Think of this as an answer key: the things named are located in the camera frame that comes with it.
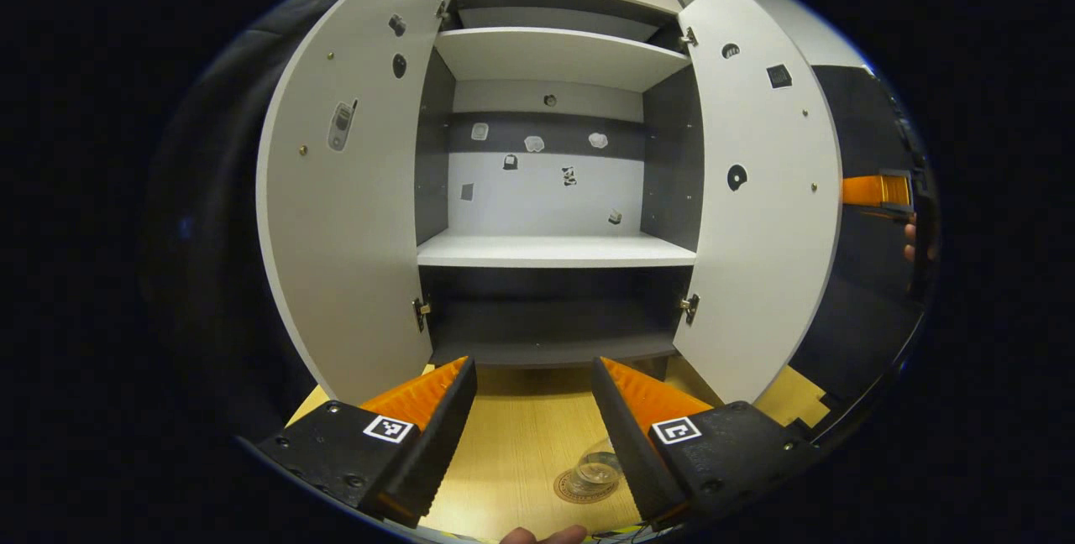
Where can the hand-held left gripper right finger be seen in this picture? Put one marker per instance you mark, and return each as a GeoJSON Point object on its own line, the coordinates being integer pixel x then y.
{"type": "Point", "coordinates": [630, 447]}

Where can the white and grey cabinet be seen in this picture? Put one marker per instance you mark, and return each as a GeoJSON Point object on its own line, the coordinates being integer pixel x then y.
{"type": "Point", "coordinates": [672, 158]}

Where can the white cabinet door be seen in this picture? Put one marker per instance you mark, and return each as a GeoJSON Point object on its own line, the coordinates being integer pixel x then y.
{"type": "Point", "coordinates": [353, 233]}
{"type": "Point", "coordinates": [764, 258]}

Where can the metal door hinge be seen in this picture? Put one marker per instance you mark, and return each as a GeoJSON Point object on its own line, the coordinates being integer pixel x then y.
{"type": "Point", "coordinates": [689, 307]}
{"type": "Point", "coordinates": [420, 313]}
{"type": "Point", "coordinates": [441, 8]}
{"type": "Point", "coordinates": [689, 36]}

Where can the round brown coaster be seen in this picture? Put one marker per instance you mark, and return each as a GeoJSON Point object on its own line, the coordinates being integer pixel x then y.
{"type": "Point", "coordinates": [571, 489]}

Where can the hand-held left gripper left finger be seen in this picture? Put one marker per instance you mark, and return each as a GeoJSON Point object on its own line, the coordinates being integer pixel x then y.
{"type": "Point", "coordinates": [437, 447]}

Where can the white cabinet shelf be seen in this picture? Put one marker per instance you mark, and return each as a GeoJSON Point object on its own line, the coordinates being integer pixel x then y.
{"type": "Point", "coordinates": [554, 57]}
{"type": "Point", "coordinates": [546, 248]}

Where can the clear plastic bottle green label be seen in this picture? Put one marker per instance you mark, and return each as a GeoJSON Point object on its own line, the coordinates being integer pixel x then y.
{"type": "Point", "coordinates": [598, 468]}

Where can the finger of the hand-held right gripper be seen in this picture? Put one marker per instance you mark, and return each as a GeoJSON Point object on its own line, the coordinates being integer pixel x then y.
{"type": "Point", "coordinates": [873, 190]}

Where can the black backdrop cloth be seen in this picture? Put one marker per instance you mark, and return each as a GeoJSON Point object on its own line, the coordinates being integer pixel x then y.
{"type": "Point", "coordinates": [865, 292]}
{"type": "Point", "coordinates": [218, 233]}

